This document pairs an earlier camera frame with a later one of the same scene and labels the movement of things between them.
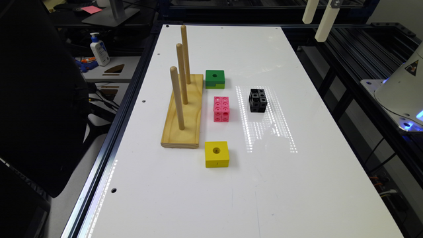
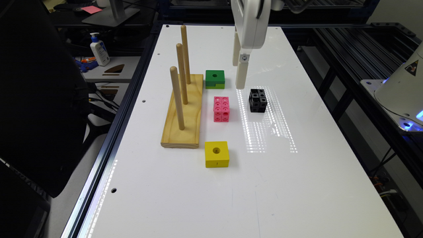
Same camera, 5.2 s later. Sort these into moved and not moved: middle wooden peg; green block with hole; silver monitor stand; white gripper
Moved: white gripper
Not moved: silver monitor stand; green block with hole; middle wooden peg
